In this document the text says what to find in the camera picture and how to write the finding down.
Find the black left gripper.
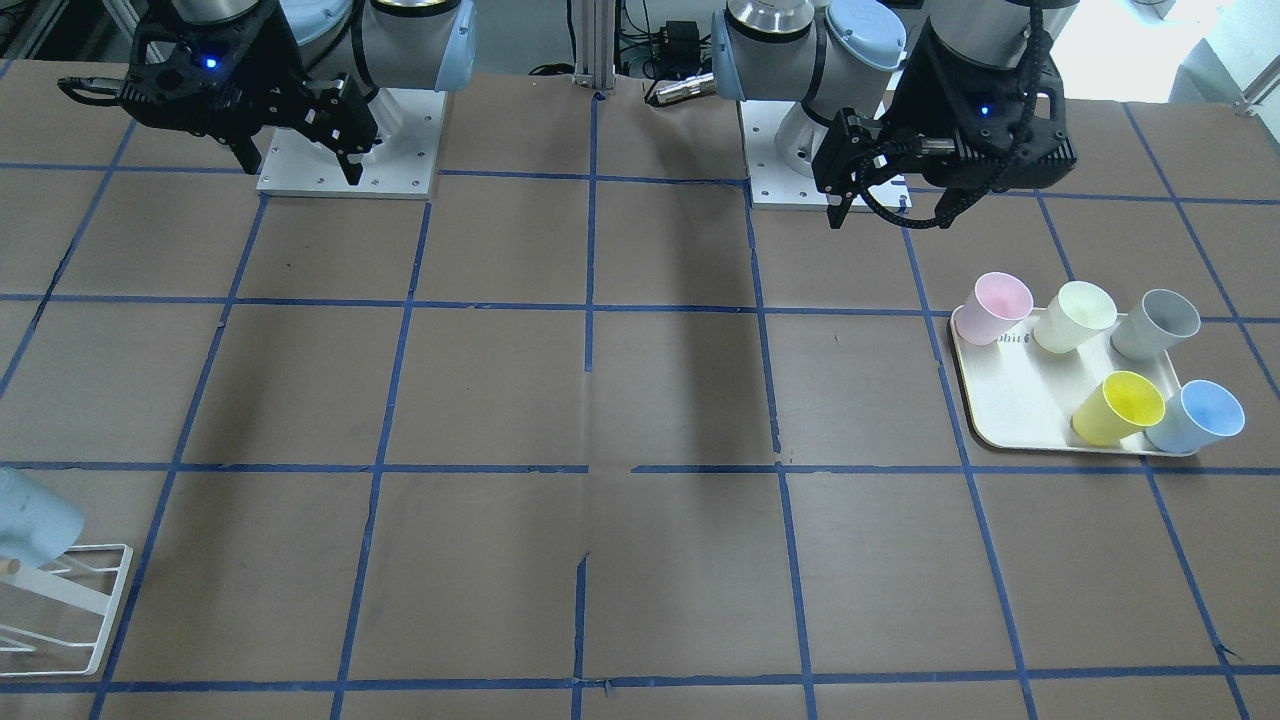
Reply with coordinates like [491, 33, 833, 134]
[812, 18, 1078, 231]

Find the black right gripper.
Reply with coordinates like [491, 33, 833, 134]
[116, 1, 378, 186]

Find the light blue plastic cup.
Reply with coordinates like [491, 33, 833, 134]
[1, 468, 86, 568]

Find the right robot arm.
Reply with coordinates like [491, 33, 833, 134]
[95, 1, 476, 199]

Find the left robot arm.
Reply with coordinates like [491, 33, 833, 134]
[710, 1, 1078, 231]

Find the pink plastic cup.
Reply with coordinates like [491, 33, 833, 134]
[954, 272, 1034, 346]

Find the cream plastic cup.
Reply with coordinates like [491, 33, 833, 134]
[1033, 281, 1117, 354]

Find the grey plastic cup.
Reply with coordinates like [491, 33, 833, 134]
[1110, 288, 1202, 363]

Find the yellow plastic cup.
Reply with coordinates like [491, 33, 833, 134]
[1071, 370, 1166, 447]

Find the light blue cup on tray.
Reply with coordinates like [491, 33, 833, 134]
[1144, 379, 1245, 454]

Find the cream plastic tray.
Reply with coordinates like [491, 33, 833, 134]
[948, 307, 1183, 457]

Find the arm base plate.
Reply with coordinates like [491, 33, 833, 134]
[741, 97, 911, 211]
[256, 88, 448, 201]

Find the white wire cup rack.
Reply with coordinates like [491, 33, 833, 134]
[1, 544, 134, 679]

